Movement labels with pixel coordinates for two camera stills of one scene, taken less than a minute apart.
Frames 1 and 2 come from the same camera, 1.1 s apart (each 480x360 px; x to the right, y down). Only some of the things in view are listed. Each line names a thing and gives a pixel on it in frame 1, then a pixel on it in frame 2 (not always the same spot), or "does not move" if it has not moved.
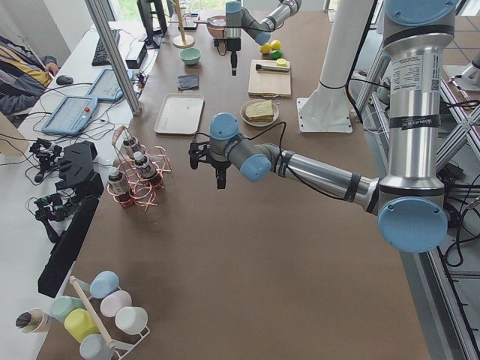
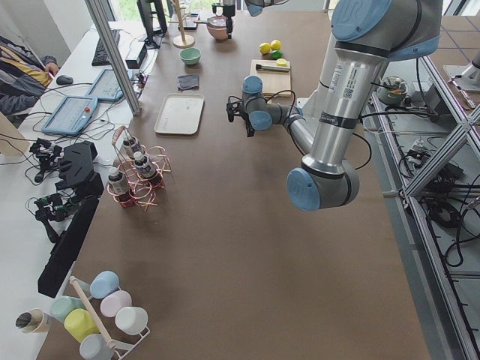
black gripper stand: [78, 167] does not move
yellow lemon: [265, 48] does not move
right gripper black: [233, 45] → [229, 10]
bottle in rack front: [118, 184] does not move
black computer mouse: [63, 79] does not move
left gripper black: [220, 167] → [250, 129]
